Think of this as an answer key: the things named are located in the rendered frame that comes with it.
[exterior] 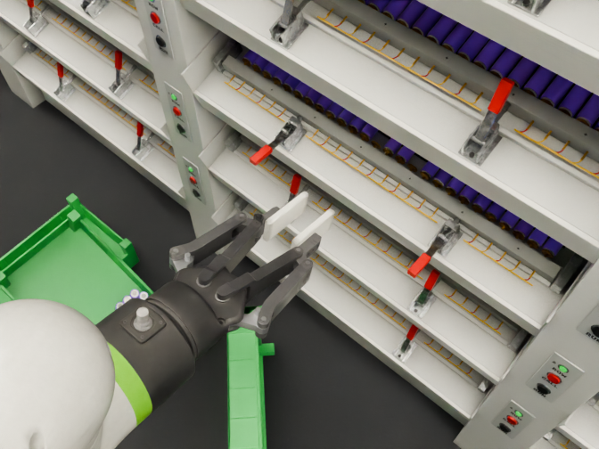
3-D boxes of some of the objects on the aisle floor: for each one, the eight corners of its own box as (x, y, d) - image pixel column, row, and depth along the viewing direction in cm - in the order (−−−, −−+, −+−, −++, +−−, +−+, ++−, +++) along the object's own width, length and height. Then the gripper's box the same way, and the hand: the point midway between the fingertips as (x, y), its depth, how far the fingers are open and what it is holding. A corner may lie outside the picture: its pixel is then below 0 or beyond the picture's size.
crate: (175, 320, 138) (179, 314, 130) (101, 391, 130) (101, 389, 122) (76, 219, 138) (74, 208, 131) (-5, 284, 130) (-11, 275, 122)
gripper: (231, 366, 55) (382, 225, 69) (103, 261, 61) (268, 150, 75) (225, 408, 61) (366, 269, 75) (109, 307, 66) (261, 196, 80)
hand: (299, 224), depth 73 cm, fingers open, 3 cm apart
